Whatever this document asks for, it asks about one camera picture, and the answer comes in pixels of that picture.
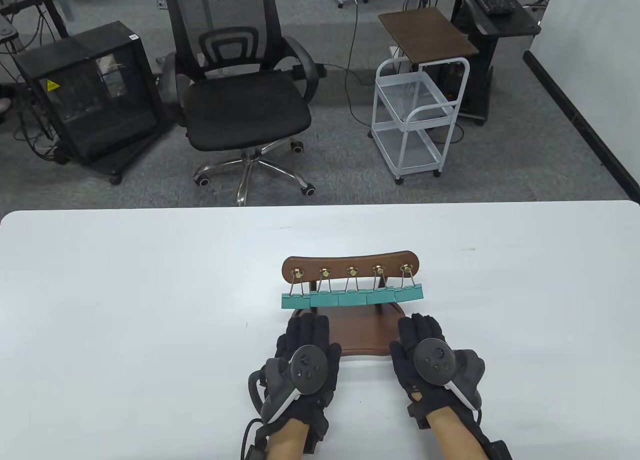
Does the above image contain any teal binder clip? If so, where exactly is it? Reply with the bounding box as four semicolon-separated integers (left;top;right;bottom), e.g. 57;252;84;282
395;264;426;302
337;266;369;306
310;267;340;308
281;267;312;310
366;265;398;304

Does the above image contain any black glass computer case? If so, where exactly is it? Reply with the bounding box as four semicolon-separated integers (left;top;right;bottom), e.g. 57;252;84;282
14;21;167;167

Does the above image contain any black power strip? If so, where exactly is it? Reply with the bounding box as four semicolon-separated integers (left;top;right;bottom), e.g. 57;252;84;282
291;63;328;79

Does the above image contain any person's left forearm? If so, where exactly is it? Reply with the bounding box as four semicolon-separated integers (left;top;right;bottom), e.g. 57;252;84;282
264;422;310;460

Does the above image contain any white rolling wire cart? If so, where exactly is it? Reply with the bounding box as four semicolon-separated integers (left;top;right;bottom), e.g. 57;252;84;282
371;56;471;185

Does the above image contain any person's left hand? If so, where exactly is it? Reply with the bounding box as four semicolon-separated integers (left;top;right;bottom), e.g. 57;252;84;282
272;312;343;433

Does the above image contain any brown wooden side table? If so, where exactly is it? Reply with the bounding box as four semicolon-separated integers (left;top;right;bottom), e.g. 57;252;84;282
377;7;480;64

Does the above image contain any black floor cable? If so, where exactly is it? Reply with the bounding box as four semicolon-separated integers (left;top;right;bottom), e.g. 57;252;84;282
320;0;375;127

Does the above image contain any person's right forearm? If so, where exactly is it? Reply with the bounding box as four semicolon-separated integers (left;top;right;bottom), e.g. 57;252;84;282
429;407;491;460

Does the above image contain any black desktop tower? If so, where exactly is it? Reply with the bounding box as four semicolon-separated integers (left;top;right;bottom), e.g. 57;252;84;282
436;60;470;115

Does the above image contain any brown wooden key rack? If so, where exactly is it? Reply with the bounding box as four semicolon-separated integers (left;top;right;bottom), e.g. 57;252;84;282
282;250;420;357

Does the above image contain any black wheeled computer stand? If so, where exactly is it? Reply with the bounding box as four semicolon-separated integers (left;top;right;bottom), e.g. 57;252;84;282
52;125;173;186

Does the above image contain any black computer desk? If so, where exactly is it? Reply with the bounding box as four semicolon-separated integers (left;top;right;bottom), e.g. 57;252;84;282
445;0;542;127

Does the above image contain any black VR controller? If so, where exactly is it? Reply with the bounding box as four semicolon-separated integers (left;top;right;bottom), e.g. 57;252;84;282
412;337;486;412
248;345;329;425

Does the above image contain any white power strip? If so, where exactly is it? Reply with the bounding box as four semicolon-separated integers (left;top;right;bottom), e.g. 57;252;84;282
32;137;61;158

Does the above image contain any person's right hand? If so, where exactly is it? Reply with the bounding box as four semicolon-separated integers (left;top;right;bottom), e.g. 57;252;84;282
389;312;483;425

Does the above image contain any black mesh office chair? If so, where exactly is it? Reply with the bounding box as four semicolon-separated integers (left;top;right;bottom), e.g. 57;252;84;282
159;0;328;207

